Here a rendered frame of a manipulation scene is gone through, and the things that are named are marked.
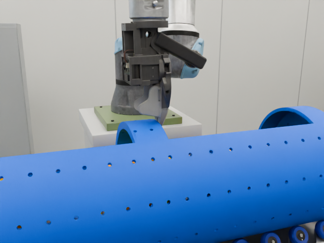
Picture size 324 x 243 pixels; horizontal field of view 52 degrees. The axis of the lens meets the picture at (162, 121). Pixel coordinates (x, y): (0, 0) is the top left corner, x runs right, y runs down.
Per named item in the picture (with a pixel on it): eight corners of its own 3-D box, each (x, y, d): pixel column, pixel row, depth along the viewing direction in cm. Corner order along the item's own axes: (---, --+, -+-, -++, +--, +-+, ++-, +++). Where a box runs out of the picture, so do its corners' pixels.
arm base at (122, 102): (105, 106, 110) (104, 76, 108) (148, 102, 116) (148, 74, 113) (118, 117, 97) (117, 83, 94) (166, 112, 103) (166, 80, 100)
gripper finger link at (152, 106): (137, 130, 68) (135, 85, 66) (164, 127, 70) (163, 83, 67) (141, 134, 65) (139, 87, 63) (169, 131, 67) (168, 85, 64)
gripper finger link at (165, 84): (155, 105, 68) (154, 62, 66) (163, 104, 69) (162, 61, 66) (163, 110, 64) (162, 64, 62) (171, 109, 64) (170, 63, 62)
